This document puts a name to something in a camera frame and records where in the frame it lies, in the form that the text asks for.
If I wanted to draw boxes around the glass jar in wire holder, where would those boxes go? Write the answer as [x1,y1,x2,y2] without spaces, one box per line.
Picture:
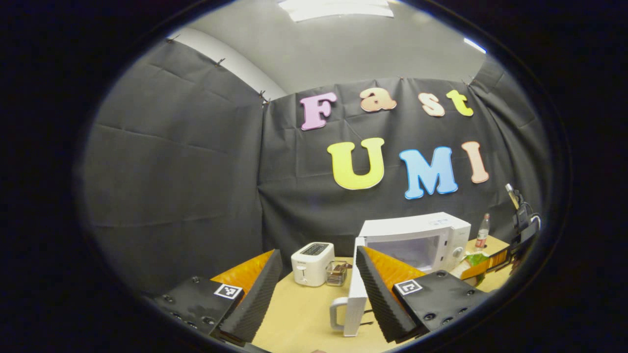
[325,261,352,286]

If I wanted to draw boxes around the white toaster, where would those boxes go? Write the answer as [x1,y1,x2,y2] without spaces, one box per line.
[291,242,335,287]

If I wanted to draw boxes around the clear bottle with red label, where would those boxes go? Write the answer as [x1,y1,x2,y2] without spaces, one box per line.
[475,213,491,248]

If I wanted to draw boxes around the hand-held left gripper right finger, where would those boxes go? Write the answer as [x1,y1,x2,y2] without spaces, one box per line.
[356,246,491,344]

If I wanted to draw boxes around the large ceiling light panel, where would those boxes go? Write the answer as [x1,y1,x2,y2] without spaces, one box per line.
[279,0,394,23]

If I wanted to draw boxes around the white microwave oven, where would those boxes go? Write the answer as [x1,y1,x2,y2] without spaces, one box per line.
[330,212,471,337]

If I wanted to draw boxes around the black backdrop cloth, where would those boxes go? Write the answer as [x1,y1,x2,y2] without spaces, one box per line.
[74,37,552,295]

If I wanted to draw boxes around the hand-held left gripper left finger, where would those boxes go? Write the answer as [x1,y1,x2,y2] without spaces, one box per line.
[155,249,284,344]

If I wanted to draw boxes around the sandwich with green lettuce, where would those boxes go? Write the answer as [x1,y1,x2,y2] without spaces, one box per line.
[450,251,490,287]

